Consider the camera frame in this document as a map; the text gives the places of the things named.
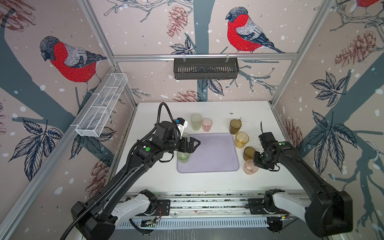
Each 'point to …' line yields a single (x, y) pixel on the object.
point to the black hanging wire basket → (206, 68)
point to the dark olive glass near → (248, 153)
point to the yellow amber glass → (241, 139)
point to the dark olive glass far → (234, 126)
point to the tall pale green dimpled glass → (196, 120)
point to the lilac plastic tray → (215, 152)
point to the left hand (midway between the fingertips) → (193, 142)
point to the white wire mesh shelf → (91, 123)
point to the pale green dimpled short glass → (185, 135)
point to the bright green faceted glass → (183, 157)
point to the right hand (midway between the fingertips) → (254, 165)
